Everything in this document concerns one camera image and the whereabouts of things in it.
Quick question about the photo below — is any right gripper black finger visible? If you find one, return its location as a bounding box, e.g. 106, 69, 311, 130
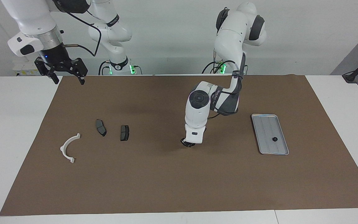
34, 58, 60, 84
73, 58, 88, 85

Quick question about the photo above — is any silver metal tray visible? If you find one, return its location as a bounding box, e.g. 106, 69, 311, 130
251, 114, 290, 155

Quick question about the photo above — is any white power box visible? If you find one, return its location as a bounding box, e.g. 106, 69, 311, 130
13, 61, 41, 77

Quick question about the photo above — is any brown table mat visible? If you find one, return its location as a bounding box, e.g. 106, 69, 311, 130
0, 75, 358, 217

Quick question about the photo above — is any short dark brake pad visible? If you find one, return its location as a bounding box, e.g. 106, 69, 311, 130
120, 125, 130, 142

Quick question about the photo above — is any long dark brake pad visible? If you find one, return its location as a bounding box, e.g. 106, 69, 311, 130
95, 119, 107, 137

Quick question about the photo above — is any black base cable bundle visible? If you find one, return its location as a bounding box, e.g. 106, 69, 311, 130
98, 60, 142, 76
201, 60, 226, 75

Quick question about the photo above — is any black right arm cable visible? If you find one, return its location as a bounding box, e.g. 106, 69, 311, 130
59, 9, 102, 57

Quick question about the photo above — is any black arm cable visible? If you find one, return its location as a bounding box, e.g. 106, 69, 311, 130
59, 9, 102, 57
209, 50, 248, 120

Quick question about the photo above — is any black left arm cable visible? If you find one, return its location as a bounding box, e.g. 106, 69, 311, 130
209, 50, 248, 120

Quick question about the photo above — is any white semicircular bracket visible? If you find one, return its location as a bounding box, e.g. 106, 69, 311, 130
60, 133, 81, 164

